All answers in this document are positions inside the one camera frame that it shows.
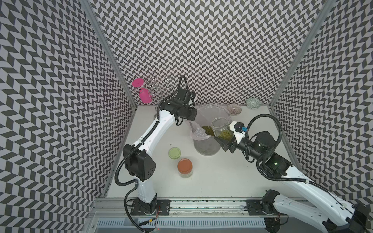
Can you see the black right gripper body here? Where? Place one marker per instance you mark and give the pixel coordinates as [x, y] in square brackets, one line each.
[234, 144]

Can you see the aluminium corner frame post right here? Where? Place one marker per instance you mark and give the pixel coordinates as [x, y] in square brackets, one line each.
[320, 19]

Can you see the red striped ceramic bowl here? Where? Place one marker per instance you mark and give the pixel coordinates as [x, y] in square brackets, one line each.
[234, 109]

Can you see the grey mesh waste bin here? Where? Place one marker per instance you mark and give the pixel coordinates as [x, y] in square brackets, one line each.
[207, 147]

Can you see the wire stand with pink discs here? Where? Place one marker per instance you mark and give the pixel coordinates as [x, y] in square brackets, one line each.
[151, 90]

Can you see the green patterned ceramic bowl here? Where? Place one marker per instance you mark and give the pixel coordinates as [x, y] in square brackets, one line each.
[253, 103]

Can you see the aluminium corner frame post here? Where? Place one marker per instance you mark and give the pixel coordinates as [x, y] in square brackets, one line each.
[86, 6]
[320, 19]

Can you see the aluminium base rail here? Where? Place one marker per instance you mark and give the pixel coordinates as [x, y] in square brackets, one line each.
[183, 215]

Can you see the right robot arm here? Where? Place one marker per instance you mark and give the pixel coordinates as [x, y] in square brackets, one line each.
[326, 212]

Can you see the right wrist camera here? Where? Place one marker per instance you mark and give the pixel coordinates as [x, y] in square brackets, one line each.
[239, 130]

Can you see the clear plastic bin liner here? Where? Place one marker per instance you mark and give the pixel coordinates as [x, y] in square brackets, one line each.
[205, 116]

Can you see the glass jar with mung beans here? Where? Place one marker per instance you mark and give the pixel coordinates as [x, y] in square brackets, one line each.
[220, 126]

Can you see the aluminium corner frame post left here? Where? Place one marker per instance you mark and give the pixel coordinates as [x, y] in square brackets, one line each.
[86, 6]

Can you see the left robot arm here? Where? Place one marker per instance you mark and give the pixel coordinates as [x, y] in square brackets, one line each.
[137, 165]

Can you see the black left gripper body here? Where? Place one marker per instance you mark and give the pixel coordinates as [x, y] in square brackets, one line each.
[189, 114]

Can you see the light green jar lid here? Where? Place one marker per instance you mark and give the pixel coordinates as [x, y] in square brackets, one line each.
[174, 153]

